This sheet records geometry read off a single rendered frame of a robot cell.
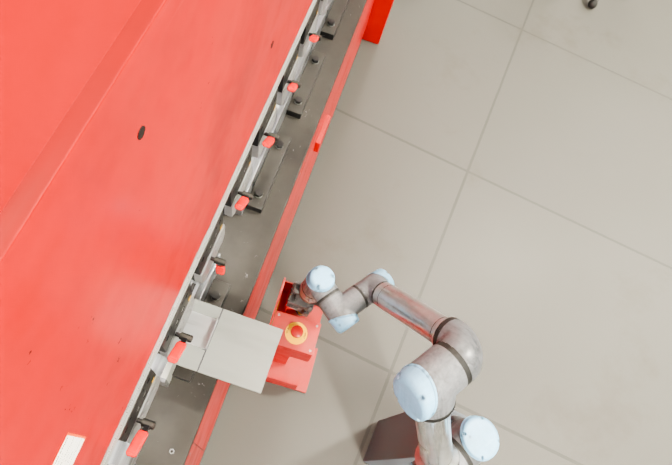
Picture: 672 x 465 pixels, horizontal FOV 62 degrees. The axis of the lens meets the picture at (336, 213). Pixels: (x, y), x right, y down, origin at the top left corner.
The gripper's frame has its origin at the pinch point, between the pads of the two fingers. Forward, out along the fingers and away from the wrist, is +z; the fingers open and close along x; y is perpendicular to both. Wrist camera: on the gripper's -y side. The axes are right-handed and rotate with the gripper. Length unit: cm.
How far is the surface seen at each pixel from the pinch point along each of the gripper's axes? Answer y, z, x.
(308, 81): 24, -15, -77
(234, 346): 18.7, -25.3, 23.5
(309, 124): 19, -13, -61
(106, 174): 40, -123, 29
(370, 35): 0, 68, -191
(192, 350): 28.9, -24.4, 27.7
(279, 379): -6, 61, 14
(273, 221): 19.5, -12.8, -20.8
